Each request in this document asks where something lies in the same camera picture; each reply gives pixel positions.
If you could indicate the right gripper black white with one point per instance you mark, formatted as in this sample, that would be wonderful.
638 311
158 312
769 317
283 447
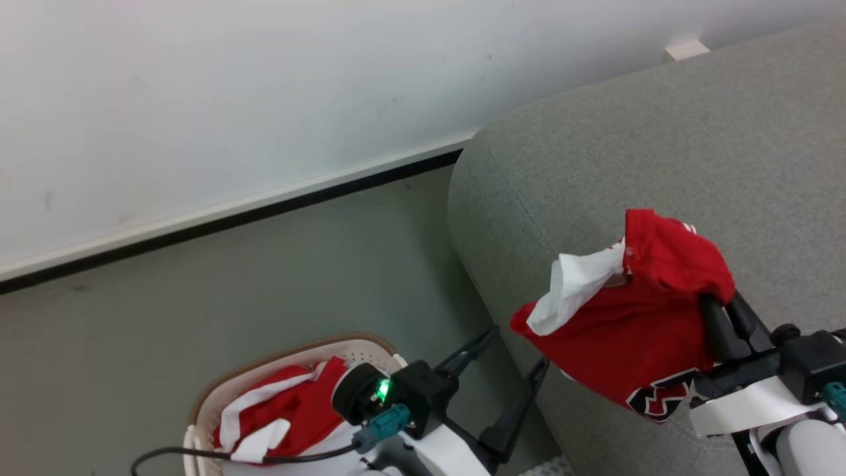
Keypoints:
803 363

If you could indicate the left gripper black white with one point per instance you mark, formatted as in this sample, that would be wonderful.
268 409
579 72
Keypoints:
429 396

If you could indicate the red white jersey with print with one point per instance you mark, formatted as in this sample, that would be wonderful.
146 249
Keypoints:
628 330

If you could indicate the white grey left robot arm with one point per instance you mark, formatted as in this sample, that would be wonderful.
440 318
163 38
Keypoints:
386 466

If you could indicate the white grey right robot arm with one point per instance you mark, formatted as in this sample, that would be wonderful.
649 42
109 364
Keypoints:
809 449

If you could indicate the white laundry basket brown rim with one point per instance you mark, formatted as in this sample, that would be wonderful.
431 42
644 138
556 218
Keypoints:
211 403

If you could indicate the speckled grey rug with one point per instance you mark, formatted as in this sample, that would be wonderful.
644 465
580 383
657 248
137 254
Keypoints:
543 467

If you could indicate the teal connector on left gripper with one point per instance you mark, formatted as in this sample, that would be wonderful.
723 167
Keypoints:
383 426

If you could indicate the teal connector on gripper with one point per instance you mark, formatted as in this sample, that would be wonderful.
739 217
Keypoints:
383 426
836 396

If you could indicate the teal connector on right gripper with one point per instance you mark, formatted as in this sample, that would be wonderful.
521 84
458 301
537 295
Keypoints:
836 396

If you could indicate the black round unit green light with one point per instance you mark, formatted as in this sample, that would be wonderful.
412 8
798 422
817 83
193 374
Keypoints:
357 393

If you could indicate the red white garment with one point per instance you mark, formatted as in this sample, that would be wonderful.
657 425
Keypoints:
304 403

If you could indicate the grey fabric sofa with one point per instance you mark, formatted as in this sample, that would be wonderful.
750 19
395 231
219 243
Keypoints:
661 152

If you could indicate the white black wall baseboard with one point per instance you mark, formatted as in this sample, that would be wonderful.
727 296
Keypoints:
231 211

